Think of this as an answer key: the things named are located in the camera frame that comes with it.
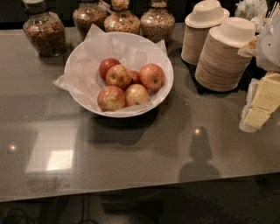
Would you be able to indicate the white plastic cutlery bundle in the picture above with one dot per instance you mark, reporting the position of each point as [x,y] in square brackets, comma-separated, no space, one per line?
[257,12]

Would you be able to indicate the red-yellow middle apple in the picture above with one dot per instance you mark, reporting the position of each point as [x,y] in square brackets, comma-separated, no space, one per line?
[119,76]

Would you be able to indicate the white paper liner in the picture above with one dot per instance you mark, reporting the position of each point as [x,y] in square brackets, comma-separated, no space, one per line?
[84,64]

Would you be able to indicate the front stack paper bowls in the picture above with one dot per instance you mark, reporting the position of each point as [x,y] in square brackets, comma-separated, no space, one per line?
[220,67]

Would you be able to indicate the stack paper bowls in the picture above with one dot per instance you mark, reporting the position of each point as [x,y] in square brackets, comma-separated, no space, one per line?
[205,15]
[220,67]

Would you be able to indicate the dark red back apple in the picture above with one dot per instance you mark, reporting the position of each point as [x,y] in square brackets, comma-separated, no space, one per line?
[105,65]

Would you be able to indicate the back stack paper bowls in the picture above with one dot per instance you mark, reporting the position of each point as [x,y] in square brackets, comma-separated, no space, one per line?
[205,15]

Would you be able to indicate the yellow-red front right apple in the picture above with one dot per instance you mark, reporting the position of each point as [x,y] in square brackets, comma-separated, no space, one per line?
[136,94]

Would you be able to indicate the red-yellow apple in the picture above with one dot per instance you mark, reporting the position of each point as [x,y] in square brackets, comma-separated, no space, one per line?
[119,76]
[111,98]

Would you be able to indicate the white bowl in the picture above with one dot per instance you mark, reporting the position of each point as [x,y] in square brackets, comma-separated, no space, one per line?
[87,73]

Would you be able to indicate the small hidden red apple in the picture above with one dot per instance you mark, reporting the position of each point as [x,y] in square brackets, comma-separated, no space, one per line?
[135,77]

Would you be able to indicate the glass cereal jar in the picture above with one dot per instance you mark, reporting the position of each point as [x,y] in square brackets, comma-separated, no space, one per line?
[44,29]
[121,19]
[157,22]
[88,13]

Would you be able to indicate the red-yellow front left apple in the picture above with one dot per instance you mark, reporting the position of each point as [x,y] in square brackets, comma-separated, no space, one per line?
[111,98]

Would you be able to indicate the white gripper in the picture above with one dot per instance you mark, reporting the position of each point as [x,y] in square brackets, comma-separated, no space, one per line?
[269,52]

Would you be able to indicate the left glass cereal jar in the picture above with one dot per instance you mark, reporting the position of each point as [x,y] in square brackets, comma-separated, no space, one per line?
[44,29]

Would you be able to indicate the red right apple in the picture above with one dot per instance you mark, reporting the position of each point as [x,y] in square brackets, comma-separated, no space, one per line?
[152,76]

